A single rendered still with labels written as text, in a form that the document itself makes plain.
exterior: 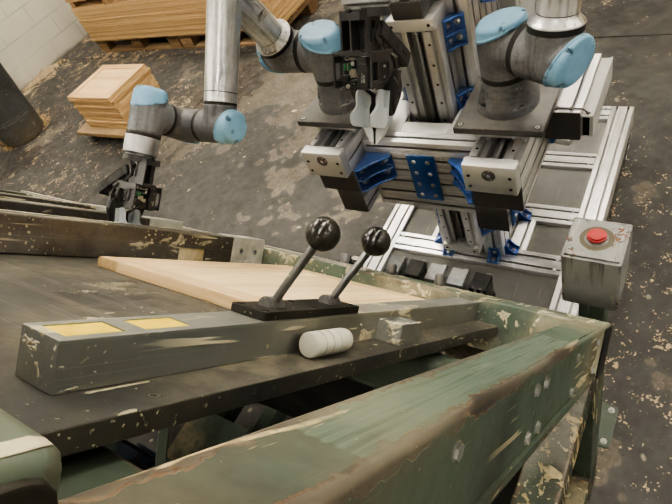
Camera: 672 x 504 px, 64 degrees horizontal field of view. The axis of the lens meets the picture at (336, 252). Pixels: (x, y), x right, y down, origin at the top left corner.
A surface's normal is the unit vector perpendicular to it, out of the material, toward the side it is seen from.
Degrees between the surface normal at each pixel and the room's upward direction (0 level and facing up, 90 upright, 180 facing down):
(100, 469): 52
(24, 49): 90
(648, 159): 0
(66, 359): 90
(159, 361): 90
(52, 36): 90
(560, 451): 0
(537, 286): 0
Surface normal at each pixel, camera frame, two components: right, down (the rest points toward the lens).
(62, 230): 0.83, 0.18
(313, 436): 0.18, -0.98
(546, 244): -0.31, -0.64
